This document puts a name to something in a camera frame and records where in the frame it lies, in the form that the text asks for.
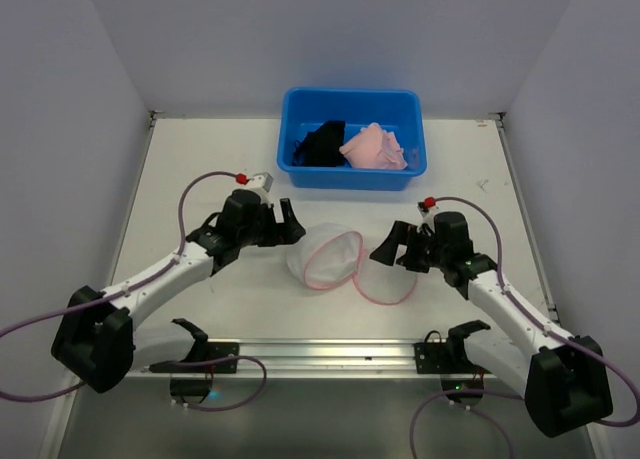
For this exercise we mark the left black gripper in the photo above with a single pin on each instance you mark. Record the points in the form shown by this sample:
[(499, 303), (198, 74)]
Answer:
[(275, 227)]

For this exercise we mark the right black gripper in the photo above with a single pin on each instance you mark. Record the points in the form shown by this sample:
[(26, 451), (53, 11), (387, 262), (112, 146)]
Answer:
[(413, 249)]

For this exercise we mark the white mesh laundry bag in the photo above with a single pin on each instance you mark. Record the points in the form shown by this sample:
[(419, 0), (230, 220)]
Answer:
[(330, 255)]

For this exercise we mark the black bra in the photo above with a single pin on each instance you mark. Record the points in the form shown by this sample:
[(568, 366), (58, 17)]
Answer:
[(321, 147)]

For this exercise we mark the pink bra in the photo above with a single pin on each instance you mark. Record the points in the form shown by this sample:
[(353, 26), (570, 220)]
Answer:
[(374, 148)]

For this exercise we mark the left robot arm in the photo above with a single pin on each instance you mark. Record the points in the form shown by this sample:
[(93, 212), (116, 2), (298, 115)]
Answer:
[(97, 338)]

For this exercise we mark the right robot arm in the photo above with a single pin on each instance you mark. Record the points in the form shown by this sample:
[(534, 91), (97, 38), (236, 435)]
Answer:
[(563, 384)]

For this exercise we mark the blue plastic tub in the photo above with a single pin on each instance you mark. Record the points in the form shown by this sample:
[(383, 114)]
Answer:
[(306, 109)]

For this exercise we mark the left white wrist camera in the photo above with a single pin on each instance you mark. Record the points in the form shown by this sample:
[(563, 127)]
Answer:
[(260, 183)]

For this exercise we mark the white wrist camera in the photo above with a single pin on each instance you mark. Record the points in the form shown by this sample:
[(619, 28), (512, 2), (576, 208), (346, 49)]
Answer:
[(428, 209), (260, 183)]

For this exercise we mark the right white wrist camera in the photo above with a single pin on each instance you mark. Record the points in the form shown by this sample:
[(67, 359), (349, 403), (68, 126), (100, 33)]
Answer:
[(428, 209)]

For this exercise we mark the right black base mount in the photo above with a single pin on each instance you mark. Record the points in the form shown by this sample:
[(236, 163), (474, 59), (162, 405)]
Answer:
[(445, 358)]

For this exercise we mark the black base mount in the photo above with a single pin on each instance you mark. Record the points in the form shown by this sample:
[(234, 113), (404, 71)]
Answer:
[(191, 381), (445, 358)]

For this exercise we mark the aluminium mounting rail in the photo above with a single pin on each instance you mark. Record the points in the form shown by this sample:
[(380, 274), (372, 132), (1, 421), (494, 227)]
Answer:
[(294, 359)]

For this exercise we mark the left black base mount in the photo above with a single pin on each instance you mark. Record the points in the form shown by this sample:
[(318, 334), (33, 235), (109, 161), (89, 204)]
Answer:
[(191, 381)]

